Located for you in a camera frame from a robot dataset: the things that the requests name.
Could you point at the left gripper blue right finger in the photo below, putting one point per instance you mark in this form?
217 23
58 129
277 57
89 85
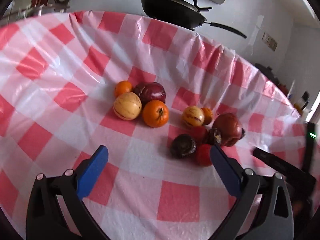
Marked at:
227 169

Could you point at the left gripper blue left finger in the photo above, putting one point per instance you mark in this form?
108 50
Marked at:
89 170

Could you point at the red tomato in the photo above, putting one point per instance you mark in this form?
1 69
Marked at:
199 134
202 155

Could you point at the large dark red apple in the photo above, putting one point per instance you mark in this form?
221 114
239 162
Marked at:
230 129

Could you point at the small orange tangerine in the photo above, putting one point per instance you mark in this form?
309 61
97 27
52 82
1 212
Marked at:
122 87

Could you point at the dark red wrinkled fruit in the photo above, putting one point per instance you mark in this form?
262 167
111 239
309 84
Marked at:
148 91

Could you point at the red white checkered tablecloth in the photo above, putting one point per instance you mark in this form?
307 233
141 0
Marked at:
58 75

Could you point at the black frying pan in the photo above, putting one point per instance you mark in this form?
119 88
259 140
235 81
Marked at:
183 14

